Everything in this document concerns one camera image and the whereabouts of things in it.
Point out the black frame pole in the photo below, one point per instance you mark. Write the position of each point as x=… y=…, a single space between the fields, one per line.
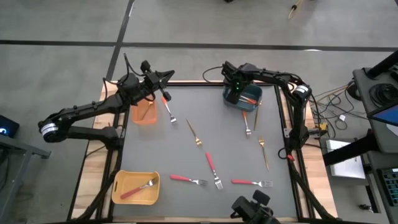
x=384 y=63

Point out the black table frame rail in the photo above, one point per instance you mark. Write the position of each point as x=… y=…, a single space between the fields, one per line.
x=202 y=83
x=295 y=193
x=116 y=161

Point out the black keyboard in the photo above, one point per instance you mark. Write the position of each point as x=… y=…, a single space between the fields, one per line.
x=391 y=186

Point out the neighbouring grey work table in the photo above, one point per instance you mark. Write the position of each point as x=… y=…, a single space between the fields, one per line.
x=367 y=99

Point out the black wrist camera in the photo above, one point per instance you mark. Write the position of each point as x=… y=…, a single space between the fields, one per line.
x=228 y=70
x=129 y=82

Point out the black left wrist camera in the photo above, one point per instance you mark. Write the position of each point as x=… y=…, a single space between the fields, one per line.
x=129 y=82

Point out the translucent orange plastic bin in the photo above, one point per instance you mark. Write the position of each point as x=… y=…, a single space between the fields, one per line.
x=136 y=119

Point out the white flat box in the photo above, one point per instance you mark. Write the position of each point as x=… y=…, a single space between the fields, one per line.
x=345 y=161

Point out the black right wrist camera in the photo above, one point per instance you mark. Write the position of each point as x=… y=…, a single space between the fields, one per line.
x=228 y=70

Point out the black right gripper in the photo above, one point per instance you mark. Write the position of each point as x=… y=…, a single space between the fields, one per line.
x=238 y=86

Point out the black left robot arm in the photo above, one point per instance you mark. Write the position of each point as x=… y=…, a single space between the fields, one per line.
x=90 y=109

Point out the grey side table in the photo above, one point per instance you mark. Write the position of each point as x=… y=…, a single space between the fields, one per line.
x=18 y=149

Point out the black device with blue light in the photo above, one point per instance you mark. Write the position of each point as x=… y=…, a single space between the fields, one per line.
x=7 y=126

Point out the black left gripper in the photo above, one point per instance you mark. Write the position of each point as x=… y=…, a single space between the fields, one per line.
x=151 y=82

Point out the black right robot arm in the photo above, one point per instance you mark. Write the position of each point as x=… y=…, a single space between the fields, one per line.
x=295 y=115

